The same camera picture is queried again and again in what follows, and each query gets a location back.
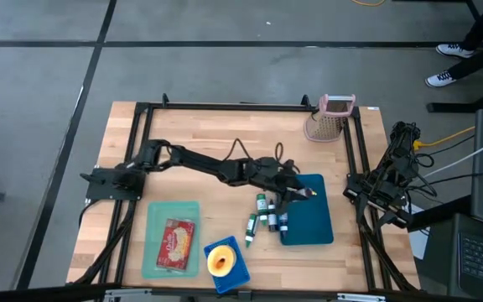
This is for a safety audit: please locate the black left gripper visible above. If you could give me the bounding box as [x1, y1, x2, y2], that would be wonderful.
[246, 156, 310, 216]

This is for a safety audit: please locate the green paint bottle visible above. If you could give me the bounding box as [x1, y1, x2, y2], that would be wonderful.
[256, 192, 269, 227]
[244, 212, 261, 249]

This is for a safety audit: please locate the yellow tape roll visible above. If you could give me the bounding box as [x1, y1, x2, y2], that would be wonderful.
[206, 244, 238, 279]

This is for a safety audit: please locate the red popcorn packet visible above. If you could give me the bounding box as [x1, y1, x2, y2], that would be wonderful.
[156, 217, 196, 273]

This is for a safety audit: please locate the black paint bottle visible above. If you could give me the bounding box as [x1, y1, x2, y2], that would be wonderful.
[267, 199, 279, 233]

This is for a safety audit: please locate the dark teal plastic bin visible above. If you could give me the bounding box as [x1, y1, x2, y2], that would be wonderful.
[278, 173, 335, 247]

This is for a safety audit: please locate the blue slotted plastic basket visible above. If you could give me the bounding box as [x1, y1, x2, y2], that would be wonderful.
[202, 235, 252, 295]

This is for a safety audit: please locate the light teal translucent tray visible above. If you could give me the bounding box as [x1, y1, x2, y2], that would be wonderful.
[141, 200, 202, 280]

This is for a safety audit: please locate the person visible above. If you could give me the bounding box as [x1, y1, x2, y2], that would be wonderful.
[423, 0, 483, 90]

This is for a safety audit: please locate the yellow power cable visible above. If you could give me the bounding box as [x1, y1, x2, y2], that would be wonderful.
[412, 125, 476, 151]

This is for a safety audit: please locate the black power cable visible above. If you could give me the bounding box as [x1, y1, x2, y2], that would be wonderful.
[407, 170, 483, 199]

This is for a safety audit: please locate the metal grater with pink handle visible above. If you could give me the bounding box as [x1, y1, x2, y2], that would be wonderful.
[303, 93, 357, 143]

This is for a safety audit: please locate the white cable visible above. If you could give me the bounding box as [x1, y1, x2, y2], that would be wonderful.
[423, 131, 483, 180]

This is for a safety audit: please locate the black metal table frame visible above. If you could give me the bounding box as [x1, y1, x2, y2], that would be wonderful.
[67, 92, 421, 294]

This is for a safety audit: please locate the silver aluminium bracket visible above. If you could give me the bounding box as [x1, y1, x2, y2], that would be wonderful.
[102, 288, 153, 302]
[336, 292, 387, 302]

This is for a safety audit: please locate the yellow hanging cable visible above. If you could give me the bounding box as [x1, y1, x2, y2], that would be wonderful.
[350, 0, 387, 8]

